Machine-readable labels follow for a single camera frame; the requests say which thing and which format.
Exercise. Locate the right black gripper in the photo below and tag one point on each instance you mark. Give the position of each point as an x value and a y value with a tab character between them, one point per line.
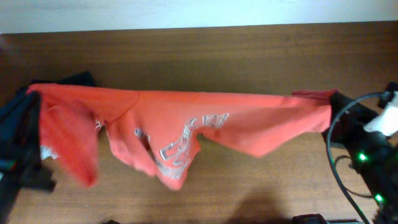
355	116

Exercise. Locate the red soccer t-shirt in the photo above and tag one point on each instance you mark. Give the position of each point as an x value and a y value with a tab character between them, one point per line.
155	132

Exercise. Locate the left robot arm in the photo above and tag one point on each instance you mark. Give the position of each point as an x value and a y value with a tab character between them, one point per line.
20	151

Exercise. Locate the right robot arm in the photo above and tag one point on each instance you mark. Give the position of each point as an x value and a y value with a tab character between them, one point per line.
376	166

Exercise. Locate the folded light grey garment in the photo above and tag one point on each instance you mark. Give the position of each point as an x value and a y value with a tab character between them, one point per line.
47	152

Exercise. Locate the folded navy garment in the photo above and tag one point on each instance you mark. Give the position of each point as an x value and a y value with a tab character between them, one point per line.
77	79

